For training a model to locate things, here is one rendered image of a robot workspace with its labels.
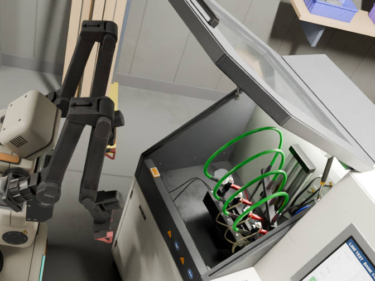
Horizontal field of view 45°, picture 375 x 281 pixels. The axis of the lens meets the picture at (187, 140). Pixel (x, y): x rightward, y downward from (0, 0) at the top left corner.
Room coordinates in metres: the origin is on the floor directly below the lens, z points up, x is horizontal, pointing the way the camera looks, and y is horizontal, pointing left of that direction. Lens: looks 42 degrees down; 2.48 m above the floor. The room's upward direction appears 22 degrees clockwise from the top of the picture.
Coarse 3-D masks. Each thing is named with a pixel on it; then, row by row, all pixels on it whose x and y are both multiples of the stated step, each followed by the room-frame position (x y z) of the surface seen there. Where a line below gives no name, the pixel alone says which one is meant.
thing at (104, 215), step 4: (104, 212) 0.97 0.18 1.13; (108, 212) 1.01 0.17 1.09; (92, 216) 0.96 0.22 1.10; (96, 216) 0.95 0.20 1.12; (100, 216) 0.96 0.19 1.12; (104, 216) 0.97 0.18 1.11; (108, 216) 0.99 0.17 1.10; (96, 220) 0.95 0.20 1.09; (100, 220) 0.96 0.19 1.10; (104, 220) 0.97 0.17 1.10; (108, 220) 0.98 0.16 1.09; (96, 224) 0.95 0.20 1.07; (100, 224) 0.96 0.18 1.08; (104, 224) 0.96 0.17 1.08; (108, 224) 0.96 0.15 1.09; (96, 228) 0.94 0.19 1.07; (100, 228) 0.94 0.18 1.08; (104, 228) 0.94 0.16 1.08; (108, 228) 0.95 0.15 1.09
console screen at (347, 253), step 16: (352, 224) 1.07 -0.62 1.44; (336, 240) 1.06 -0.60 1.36; (352, 240) 1.04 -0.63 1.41; (320, 256) 1.04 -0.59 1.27; (336, 256) 1.02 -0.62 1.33; (352, 256) 1.00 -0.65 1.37; (368, 256) 0.99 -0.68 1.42; (304, 272) 1.02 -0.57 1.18; (320, 272) 1.00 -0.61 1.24; (336, 272) 0.98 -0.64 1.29; (352, 272) 0.97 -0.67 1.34; (368, 272) 0.95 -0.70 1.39
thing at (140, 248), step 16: (128, 208) 1.46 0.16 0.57; (144, 208) 1.37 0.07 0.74; (128, 224) 1.43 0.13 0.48; (144, 224) 1.33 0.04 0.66; (128, 240) 1.39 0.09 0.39; (144, 240) 1.30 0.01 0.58; (160, 240) 1.22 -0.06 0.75; (128, 256) 1.35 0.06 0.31; (144, 256) 1.26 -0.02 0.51; (160, 256) 1.18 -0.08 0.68; (128, 272) 1.32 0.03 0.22; (144, 272) 1.23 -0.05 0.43; (160, 272) 1.15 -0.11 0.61; (176, 272) 1.08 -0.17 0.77
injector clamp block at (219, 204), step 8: (208, 192) 1.40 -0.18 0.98; (216, 192) 1.41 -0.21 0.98; (208, 200) 1.38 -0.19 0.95; (216, 200) 1.37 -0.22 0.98; (208, 208) 1.36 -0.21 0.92; (216, 208) 1.33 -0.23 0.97; (216, 216) 1.32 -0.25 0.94; (224, 216) 1.30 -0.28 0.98; (216, 224) 1.30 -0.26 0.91; (232, 224) 1.27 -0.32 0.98; (216, 232) 1.28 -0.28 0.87; (224, 232) 1.25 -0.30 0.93; (232, 232) 1.23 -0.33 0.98; (216, 240) 1.27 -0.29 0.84; (224, 240) 1.24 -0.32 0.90; (232, 240) 1.21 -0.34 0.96; (240, 248) 1.17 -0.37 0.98
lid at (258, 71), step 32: (192, 0) 1.15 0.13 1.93; (192, 32) 0.99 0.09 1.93; (224, 32) 1.26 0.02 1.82; (224, 64) 0.89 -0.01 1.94; (256, 64) 1.23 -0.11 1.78; (256, 96) 0.88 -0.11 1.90; (288, 96) 1.19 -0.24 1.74; (288, 128) 0.89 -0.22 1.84; (320, 128) 1.05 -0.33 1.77; (352, 160) 1.14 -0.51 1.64
